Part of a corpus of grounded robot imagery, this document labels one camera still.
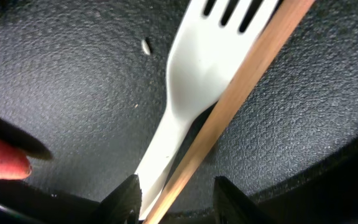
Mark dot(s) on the white plastic fork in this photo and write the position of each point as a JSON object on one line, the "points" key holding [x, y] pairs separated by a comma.
{"points": [[211, 42]]}

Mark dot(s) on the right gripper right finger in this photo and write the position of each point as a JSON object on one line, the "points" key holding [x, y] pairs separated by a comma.
{"points": [[232, 206]]}

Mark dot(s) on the orange carrot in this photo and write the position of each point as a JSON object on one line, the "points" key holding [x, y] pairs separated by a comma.
{"points": [[14, 164]]}

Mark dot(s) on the wooden chopstick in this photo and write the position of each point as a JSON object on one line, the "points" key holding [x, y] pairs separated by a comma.
{"points": [[210, 124]]}

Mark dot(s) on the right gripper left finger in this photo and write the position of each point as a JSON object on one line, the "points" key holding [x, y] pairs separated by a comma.
{"points": [[121, 206]]}

